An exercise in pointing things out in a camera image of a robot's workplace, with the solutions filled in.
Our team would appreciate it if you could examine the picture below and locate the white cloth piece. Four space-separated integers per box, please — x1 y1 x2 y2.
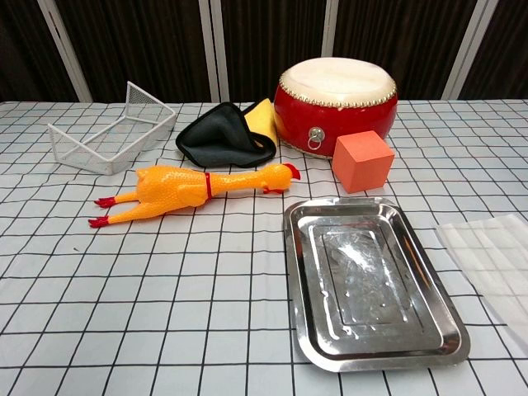
436 212 528 356

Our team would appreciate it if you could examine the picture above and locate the silver metal tray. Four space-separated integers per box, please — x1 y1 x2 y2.
282 196 472 374

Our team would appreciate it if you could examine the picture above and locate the yellow grey black-edged cloth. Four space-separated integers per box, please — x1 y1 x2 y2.
176 97 278 168

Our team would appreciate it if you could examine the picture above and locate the yellow rubber chicken toy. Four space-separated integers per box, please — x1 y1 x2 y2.
87 163 302 229

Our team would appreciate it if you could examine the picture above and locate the orange foam cube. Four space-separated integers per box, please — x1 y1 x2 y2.
332 130 396 195

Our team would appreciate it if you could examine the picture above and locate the red drum with white skin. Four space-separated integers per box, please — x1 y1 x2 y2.
274 57 399 158

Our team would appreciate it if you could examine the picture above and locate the white black checkered tablecloth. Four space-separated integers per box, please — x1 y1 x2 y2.
0 98 528 396

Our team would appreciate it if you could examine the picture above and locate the white wire mesh basket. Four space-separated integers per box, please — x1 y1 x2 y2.
47 80 177 176

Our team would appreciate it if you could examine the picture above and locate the dark folding screen white frame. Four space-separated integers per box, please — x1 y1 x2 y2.
0 0 528 103

